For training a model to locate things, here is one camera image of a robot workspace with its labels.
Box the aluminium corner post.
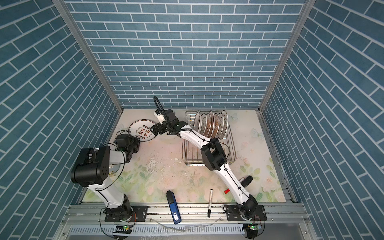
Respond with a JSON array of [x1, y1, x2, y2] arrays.
[[259, 0, 316, 113], [52, 0, 124, 114]]

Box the white plate orange sunburst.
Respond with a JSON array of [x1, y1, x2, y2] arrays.
[[208, 111, 220, 139]]

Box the aluminium corner post right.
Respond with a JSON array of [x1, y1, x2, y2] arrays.
[[259, 0, 316, 113]]

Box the aluminium corner post left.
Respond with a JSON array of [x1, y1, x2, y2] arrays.
[[52, 0, 124, 114]]

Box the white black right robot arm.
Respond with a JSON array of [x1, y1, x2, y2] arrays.
[[150, 109, 258, 221]]

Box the white plate green flower emblem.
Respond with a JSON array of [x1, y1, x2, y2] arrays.
[[200, 113, 208, 136]]

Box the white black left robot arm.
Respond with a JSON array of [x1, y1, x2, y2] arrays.
[[71, 134, 141, 222]]

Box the white plate red chinese characters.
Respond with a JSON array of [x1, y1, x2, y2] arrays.
[[129, 119, 156, 142]]

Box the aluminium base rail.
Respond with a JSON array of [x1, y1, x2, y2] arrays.
[[55, 203, 316, 240]]

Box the blue stapler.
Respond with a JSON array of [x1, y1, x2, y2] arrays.
[[166, 191, 182, 225]]

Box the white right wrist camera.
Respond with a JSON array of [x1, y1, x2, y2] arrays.
[[154, 110, 166, 125]]

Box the black white marker pen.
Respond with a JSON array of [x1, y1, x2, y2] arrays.
[[207, 189, 213, 218]]

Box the steel wire dish rack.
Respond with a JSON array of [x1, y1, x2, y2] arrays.
[[181, 109, 238, 167]]

